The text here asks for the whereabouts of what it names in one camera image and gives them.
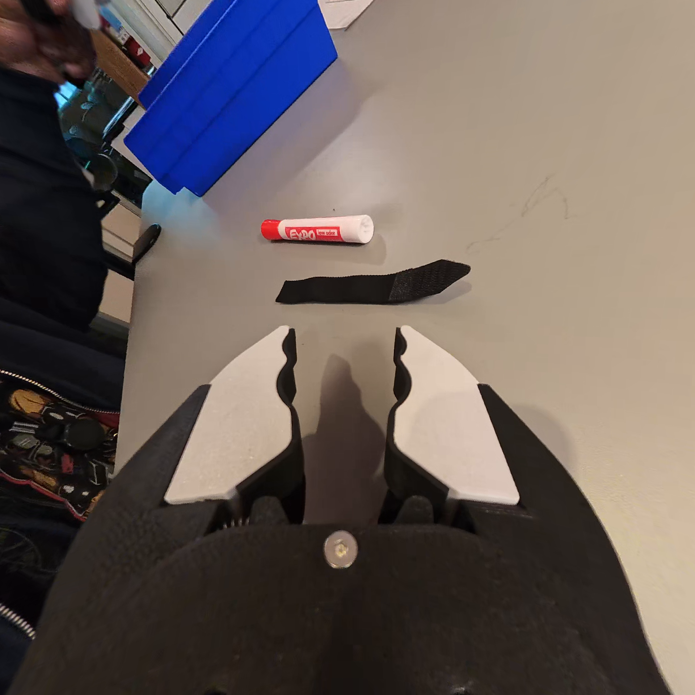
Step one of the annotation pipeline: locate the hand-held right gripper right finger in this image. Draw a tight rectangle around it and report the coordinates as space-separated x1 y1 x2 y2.
386 326 520 507

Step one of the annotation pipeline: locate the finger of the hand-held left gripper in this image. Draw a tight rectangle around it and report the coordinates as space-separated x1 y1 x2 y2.
71 0 105 31

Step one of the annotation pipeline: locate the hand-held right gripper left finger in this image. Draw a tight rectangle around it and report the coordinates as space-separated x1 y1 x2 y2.
163 326 303 506

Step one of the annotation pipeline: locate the large blue plastic bin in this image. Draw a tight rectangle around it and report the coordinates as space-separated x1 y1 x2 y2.
124 0 338 197

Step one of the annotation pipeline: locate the black velcro strap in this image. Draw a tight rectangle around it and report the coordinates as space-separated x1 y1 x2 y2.
276 260 472 306

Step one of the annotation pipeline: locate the red marker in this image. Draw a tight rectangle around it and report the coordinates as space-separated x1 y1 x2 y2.
261 214 375 246

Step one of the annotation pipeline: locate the person's left forearm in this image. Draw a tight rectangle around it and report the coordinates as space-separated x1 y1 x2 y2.
0 68 109 332

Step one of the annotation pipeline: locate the person's left hand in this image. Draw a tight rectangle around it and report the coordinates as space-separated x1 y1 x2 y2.
0 13 98 82

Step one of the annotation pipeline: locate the black office chair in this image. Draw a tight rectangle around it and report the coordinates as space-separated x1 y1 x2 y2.
131 223 164 264

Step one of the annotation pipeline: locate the printed paper sheet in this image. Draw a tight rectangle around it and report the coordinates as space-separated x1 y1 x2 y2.
319 0 375 29

